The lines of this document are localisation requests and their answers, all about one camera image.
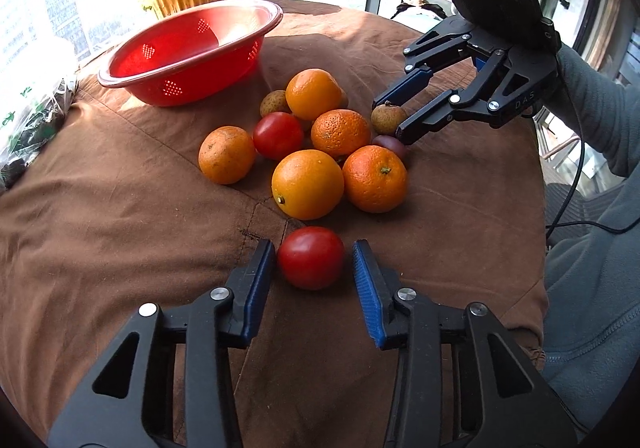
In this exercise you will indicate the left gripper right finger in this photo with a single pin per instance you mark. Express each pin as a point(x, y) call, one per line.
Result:
point(500, 399)

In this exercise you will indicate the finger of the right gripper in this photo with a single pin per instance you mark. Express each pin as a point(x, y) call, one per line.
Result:
point(439, 48)
point(450, 108)

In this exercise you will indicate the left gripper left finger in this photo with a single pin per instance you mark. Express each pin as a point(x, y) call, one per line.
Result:
point(125, 399)

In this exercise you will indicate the purple red grape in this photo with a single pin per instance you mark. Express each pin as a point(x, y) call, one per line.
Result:
point(391, 143)

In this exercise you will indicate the orange mandarin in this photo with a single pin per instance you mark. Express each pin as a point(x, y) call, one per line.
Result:
point(340, 132)
point(312, 92)
point(226, 155)

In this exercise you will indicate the large smooth orange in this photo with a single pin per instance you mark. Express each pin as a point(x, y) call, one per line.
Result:
point(307, 184)

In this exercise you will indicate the red tomato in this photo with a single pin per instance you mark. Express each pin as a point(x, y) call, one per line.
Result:
point(311, 258)
point(277, 135)

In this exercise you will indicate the brown kiwi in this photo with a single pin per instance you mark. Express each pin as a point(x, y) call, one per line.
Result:
point(275, 101)

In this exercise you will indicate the grey sleeved right forearm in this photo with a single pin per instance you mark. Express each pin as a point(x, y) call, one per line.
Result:
point(605, 113)

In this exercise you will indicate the brown tablecloth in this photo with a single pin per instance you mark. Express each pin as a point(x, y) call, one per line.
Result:
point(115, 213)

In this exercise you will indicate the red plastic colander bowl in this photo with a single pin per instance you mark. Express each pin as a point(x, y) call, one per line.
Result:
point(194, 54)

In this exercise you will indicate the clear plastic bag with greens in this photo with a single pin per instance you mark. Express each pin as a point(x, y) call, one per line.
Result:
point(37, 115)

